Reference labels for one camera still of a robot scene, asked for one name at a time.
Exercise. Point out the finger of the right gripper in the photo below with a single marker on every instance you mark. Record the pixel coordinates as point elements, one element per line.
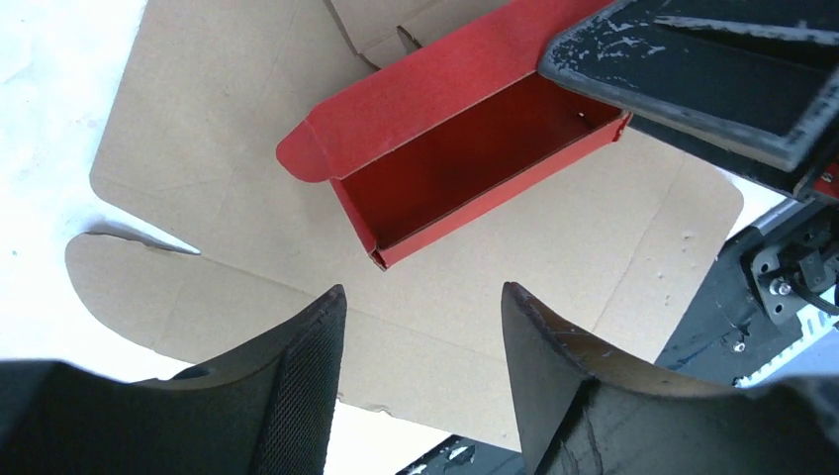
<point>815,179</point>
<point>759,78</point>

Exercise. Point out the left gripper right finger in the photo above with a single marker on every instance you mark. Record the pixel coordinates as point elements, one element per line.
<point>585,406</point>

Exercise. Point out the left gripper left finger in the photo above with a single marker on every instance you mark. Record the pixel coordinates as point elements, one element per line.
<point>263,407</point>

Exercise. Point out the red paper box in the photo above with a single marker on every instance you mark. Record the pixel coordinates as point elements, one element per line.
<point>426,145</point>

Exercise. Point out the large flat cardboard sheet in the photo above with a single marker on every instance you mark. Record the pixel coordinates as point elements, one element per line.
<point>618,242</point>

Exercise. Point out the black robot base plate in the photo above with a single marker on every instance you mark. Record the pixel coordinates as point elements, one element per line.
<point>770,296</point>

